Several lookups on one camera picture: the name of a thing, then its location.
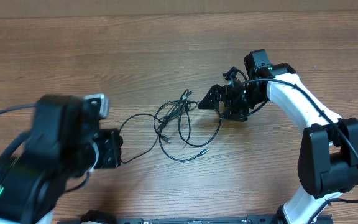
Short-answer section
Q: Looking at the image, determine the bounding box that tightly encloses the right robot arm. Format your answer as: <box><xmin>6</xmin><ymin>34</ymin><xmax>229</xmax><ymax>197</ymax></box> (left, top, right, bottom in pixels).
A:
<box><xmin>198</xmin><ymin>49</ymin><xmax>358</xmax><ymax>223</ymax></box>

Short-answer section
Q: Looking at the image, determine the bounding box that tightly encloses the black cable silver connector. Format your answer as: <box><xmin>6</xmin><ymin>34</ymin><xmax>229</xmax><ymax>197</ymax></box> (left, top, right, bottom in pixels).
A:
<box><xmin>153</xmin><ymin>101</ymin><xmax>222</xmax><ymax>162</ymax></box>

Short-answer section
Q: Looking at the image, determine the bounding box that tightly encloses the black USB cable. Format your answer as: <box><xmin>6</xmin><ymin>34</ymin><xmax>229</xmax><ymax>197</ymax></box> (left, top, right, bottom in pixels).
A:
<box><xmin>118</xmin><ymin>89</ymin><xmax>200</xmax><ymax>164</ymax></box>

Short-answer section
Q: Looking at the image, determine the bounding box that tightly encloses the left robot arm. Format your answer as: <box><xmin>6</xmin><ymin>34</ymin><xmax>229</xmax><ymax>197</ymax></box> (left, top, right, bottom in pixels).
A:
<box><xmin>0</xmin><ymin>93</ymin><xmax>123</xmax><ymax>223</ymax></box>

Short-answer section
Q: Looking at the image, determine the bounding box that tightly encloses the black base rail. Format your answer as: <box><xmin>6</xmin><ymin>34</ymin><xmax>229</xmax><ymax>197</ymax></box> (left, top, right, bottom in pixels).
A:
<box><xmin>113</xmin><ymin>214</ymin><xmax>334</xmax><ymax>224</ymax></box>

